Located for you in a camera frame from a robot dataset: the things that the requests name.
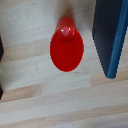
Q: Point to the red plastic cup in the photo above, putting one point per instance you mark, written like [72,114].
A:
[66,50]

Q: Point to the dark blue hardcover book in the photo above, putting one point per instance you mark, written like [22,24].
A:
[107,33]

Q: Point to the black fabric storage box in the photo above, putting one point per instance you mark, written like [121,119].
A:
[1,50]

